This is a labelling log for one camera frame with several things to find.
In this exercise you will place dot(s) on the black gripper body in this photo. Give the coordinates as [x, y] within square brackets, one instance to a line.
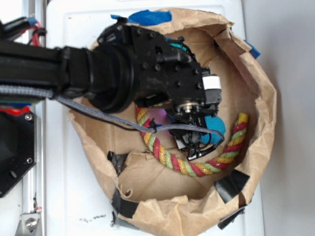
[172, 79]

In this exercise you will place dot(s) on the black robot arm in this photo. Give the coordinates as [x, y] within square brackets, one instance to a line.
[130, 64]

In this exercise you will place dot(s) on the blue painter tape top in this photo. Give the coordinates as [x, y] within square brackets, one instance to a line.
[146, 17]

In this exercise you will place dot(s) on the blue painter tape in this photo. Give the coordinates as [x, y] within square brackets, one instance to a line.
[146, 17]
[253, 51]

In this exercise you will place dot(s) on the blue textured ball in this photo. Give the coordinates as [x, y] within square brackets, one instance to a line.
[214, 123]

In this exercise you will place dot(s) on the blue painter tape right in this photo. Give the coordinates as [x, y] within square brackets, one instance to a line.
[253, 51]

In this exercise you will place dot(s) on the black tape inner left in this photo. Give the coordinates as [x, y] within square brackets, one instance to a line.
[118, 161]

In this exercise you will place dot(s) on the black tape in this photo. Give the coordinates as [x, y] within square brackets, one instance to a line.
[231, 185]
[118, 161]
[124, 207]

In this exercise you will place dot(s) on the brown paper bag bin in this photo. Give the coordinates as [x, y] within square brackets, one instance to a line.
[170, 203]

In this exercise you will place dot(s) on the black tape bottom right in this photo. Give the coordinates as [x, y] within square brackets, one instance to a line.
[231, 185]

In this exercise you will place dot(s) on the black tape bottom left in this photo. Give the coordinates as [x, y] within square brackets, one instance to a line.
[124, 207]

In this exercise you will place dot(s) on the white plastic tray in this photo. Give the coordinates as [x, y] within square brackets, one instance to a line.
[75, 203]

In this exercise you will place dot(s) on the black tape lower right edge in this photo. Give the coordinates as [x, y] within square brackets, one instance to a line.
[230, 219]

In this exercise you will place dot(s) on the multicolour twisted rope toy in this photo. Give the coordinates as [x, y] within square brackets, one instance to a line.
[231, 151]

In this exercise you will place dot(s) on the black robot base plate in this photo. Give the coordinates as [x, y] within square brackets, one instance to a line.
[17, 149]

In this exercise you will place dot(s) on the aluminium extrusion rail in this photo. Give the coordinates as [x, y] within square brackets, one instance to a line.
[34, 181]

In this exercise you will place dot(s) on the metal corner bracket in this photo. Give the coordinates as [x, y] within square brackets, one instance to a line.
[29, 225]

